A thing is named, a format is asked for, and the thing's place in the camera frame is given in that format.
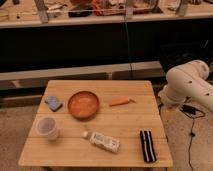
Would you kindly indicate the orange pepper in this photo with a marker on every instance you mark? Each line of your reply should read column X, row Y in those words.
column 120, row 101

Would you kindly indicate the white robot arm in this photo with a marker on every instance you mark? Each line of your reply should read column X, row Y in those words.
column 188, row 80

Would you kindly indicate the wooden table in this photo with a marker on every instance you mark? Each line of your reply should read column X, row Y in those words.
column 124, row 122

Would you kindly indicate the white plastic bottle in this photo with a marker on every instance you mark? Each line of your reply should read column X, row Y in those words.
column 102, row 141

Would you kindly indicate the blue sponge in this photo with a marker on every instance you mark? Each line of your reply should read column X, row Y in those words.
column 53, row 103

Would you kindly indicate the white plastic cup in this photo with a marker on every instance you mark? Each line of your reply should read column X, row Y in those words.
column 47, row 128

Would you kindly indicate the black white striped cloth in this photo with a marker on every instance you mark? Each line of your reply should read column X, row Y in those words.
column 147, row 147

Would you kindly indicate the cluttered background shelf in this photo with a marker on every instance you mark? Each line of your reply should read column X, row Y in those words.
column 35, row 13

